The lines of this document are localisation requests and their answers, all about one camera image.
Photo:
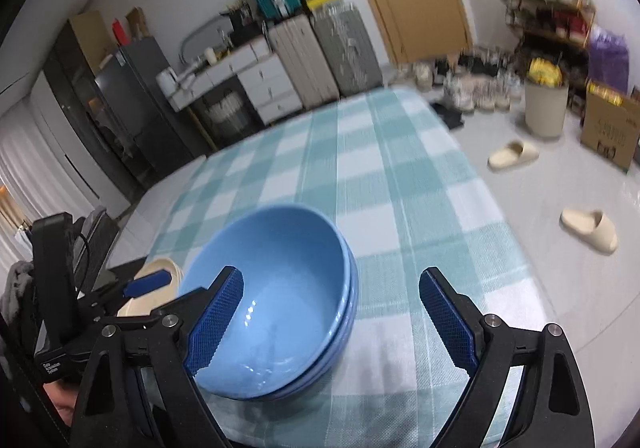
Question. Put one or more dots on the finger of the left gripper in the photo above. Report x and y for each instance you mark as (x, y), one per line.
(147, 284)

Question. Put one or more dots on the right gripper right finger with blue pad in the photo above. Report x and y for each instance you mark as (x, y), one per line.
(550, 408)

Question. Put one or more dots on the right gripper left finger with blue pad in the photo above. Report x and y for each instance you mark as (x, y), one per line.
(138, 388)

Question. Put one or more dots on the cream plate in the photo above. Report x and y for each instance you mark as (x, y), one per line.
(143, 306)

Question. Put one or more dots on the blue bowl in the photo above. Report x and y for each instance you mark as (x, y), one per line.
(297, 272)
(332, 353)

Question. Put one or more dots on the person's left hand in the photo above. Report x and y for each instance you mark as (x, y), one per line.
(63, 397)

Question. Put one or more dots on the white curtain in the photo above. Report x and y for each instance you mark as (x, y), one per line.
(30, 171)

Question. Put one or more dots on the dark grey refrigerator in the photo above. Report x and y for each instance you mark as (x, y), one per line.
(156, 140)

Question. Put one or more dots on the cream slipper near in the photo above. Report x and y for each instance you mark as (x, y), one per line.
(594, 228)

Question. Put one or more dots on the cream slipper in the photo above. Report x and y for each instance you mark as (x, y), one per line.
(594, 228)
(511, 155)

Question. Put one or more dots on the laundry basket under desk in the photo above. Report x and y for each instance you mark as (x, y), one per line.
(230, 117)

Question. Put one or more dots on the teal checked tablecloth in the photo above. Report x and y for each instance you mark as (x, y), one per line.
(395, 182)

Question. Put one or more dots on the white kettle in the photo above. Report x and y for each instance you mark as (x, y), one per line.
(167, 81)

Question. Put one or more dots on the cream slipper far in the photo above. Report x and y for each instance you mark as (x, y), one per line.
(511, 155)

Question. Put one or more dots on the dark glass cabinet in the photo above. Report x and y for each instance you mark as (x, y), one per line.
(70, 69)

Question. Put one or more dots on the black slippers on floor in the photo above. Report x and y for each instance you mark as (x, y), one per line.
(451, 117)

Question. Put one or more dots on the white drawer desk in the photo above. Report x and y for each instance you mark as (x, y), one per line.
(254, 70)

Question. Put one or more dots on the beige suitcase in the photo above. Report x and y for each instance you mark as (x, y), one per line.
(297, 47)

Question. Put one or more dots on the oval mirror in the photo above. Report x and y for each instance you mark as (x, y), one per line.
(215, 34)

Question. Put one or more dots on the beige trash bin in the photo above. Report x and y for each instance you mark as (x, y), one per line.
(546, 94)

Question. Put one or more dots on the cardboard box with cat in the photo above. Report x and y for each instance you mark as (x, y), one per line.
(611, 125)

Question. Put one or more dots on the silver suitcase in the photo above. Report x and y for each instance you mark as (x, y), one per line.
(346, 44)

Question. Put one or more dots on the purple plastic bag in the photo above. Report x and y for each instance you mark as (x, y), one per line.
(608, 59)

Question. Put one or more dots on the wooden shoe rack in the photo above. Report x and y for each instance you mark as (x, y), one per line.
(556, 30)

